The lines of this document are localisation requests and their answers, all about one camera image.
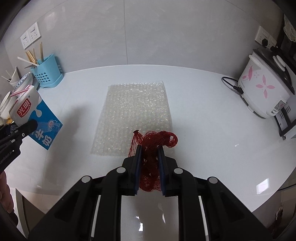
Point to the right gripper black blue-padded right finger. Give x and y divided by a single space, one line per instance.
207 209

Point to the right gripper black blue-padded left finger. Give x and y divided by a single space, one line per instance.
91 209

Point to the blue white milk carton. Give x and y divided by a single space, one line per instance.
30 106

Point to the red mesh net bag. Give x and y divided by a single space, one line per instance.
150 142

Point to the person's left hand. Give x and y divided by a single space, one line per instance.
6 198

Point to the white cup with sticks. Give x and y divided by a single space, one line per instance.
14 78

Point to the stacked white plates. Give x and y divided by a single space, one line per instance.
27 79

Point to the blue utensil holder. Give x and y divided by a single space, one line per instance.
48 73

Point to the clear bubble wrap sheet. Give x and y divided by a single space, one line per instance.
129 107

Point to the white microwave oven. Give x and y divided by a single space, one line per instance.
286 119

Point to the white floral rice cooker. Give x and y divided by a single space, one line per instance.
266 83

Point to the white wall socket panel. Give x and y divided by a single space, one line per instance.
30 36

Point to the right wall power socket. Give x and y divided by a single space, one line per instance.
264 38

